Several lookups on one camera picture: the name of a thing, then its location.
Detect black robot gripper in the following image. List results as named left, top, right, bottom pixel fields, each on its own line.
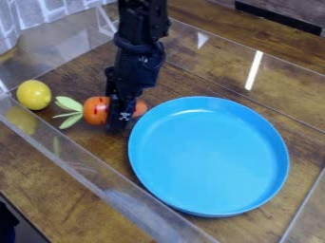
left=103, top=44, right=167, bottom=133

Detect orange toy carrot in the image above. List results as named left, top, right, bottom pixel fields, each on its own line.
left=52, top=95, right=150, bottom=130

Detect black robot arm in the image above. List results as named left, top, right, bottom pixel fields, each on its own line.
left=104, top=0, right=171, bottom=132

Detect blue round plastic tray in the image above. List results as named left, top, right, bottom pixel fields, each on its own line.
left=128, top=97, right=289, bottom=217

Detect yellow toy lemon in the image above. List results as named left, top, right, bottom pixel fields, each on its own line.
left=16, top=80, right=52, bottom=110

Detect clear acrylic front barrier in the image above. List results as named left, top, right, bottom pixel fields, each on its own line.
left=0, top=93, right=219, bottom=243

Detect clear acrylic barrier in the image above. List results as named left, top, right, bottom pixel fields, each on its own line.
left=0, top=6, right=325, bottom=132
left=0, top=93, right=219, bottom=243

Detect clear acrylic back barrier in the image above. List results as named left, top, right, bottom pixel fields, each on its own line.
left=0, top=6, right=325, bottom=132

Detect black cable loop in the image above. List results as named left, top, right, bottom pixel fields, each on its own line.
left=112, top=31, right=167, bottom=69

